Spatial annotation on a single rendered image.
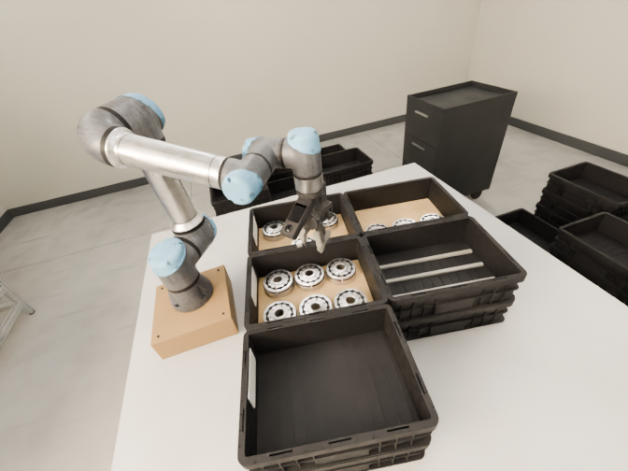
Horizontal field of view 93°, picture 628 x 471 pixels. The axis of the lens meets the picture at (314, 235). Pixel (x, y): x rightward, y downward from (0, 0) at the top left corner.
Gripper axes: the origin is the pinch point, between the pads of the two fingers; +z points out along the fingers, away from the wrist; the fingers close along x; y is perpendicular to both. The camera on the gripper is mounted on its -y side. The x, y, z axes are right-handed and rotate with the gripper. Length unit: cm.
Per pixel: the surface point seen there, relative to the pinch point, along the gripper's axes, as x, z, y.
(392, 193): -1, 11, 55
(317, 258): 4.5, 13.0, 7.2
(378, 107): 147, 74, 340
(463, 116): 3, 18, 177
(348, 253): -3.4, 13.2, 15.1
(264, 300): 10.7, 17.3, -14.7
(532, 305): -61, 28, 39
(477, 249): -40, 14, 40
